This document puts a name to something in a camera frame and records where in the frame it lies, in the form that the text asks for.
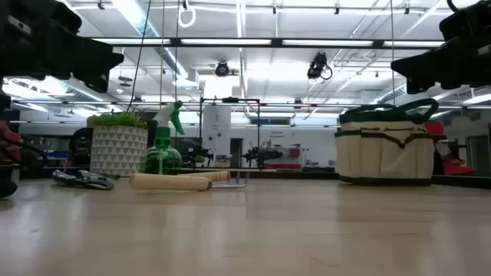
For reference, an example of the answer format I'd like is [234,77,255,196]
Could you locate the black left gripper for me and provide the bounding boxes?
[0,0,124,80]

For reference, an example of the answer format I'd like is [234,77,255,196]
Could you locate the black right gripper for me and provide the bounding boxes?
[390,0,491,88]

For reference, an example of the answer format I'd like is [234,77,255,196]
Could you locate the green-handled pruning shears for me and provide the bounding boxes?
[51,169,115,191]

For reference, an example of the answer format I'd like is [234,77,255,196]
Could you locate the green plastic spray bottle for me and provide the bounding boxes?
[140,100,186,176]

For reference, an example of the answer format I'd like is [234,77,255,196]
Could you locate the wooden-handled hand rake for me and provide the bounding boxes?
[129,170,249,192]

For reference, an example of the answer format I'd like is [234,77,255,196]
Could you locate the wooden-handled hand fork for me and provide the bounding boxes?
[180,170,230,182]

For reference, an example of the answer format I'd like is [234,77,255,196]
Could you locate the beige canvas gardening bag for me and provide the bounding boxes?
[334,98,447,187]

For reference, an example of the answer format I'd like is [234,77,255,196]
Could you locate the red storage bin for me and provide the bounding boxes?
[423,121,446,136]
[443,158,476,176]

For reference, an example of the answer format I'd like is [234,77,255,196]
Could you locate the person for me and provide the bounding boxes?
[68,127,94,173]

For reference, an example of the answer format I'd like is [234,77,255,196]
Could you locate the plant in white patterned pot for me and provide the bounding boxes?
[87,110,150,178]

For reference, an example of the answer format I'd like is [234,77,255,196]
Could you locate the white pillar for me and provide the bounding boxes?
[202,105,232,168]

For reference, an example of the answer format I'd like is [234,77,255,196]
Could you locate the white shelf with red bins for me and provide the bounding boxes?
[262,142,303,170]

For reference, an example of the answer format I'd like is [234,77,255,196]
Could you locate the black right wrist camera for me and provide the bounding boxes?
[405,76,437,95]

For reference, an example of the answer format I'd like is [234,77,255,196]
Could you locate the thin black cord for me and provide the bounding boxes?
[390,0,395,107]
[174,0,180,103]

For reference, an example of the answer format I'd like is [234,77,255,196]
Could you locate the long black cable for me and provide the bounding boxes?
[125,0,153,113]

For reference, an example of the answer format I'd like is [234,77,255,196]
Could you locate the silver air duct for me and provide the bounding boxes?
[110,0,191,80]

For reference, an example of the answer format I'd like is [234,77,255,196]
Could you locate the white cable loop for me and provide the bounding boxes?
[177,0,197,29]

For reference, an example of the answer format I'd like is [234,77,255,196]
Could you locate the dark wall board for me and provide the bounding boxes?
[180,136,203,156]

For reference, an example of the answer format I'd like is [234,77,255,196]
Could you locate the black metal frame rig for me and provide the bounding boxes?
[198,97,262,169]

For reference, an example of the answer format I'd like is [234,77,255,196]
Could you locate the black frame beam with lights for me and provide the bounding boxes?
[82,37,446,50]

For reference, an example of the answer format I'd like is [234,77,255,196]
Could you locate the black table frame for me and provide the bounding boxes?
[18,165,491,189]

